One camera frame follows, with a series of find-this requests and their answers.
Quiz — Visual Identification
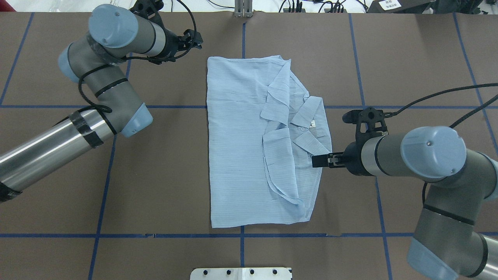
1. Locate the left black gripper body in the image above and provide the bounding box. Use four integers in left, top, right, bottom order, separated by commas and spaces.
130, 0, 204, 65

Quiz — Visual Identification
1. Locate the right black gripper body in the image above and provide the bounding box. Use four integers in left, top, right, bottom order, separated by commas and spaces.
342, 107, 388, 177

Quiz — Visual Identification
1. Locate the light blue button-up shirt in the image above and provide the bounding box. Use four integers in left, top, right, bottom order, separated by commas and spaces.
206, 56, 332, 228

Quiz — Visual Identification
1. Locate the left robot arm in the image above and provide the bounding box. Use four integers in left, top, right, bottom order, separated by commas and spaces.
0, 0, 203, 202

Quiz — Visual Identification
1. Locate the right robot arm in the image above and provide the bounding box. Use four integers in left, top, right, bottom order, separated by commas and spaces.
312, 107, 498, 280

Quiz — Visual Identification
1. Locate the grey aluminium frame post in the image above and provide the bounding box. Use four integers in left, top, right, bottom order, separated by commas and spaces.
234, 0, 254, 18

